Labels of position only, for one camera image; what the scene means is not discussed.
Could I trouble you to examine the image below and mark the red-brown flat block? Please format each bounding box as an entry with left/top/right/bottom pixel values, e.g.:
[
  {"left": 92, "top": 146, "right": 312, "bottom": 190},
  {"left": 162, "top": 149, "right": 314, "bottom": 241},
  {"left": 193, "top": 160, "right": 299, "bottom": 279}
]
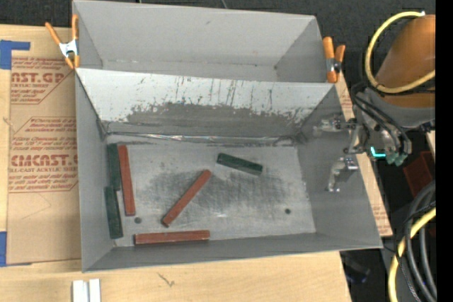
[
  {"left": 161, "top": 168, "right": 213, "bottom": 228},
  {"left": 133, "top": 229, "right": 212, "bottom": 246},
  {"left": 116, "top": 144, "right": 137, "bottom": 217}
]

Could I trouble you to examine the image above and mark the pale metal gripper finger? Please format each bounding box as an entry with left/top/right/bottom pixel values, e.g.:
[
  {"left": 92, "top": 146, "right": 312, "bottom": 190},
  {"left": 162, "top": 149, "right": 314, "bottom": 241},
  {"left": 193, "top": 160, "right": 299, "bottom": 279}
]
[
  {"left": 312, "top": 117, "right": 357, "bottom": 134},
  {"left": 325, "top": 156, "right": 360, "bottom": 193}
]

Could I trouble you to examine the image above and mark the brown cardboard board red print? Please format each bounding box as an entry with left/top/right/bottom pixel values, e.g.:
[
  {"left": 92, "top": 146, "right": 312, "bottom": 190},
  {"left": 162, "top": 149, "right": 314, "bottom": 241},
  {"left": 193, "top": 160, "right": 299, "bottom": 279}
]
[{"left": 0, "top": 23, "right": 394, "bottom": 267}]

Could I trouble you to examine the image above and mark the dark green flat block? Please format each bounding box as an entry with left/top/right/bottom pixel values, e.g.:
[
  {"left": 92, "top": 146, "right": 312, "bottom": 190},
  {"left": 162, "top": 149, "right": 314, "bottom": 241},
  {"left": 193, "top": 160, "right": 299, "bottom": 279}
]
[
  {"left": 103, "top": 185, "right": 125, "bottom": 240},
  {"left": 106, "top": 142, "right": 122, "bottom": 192},
  {"left": 216, "top": 152, "right": 264, "bottom": 177}
]

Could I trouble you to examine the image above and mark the grey metal bin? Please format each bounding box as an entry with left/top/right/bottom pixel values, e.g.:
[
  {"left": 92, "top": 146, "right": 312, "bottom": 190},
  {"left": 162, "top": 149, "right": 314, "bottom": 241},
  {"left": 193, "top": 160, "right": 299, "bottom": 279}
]
[{"left": 71, "top": 0, "right": 384, "bottom": 274}]

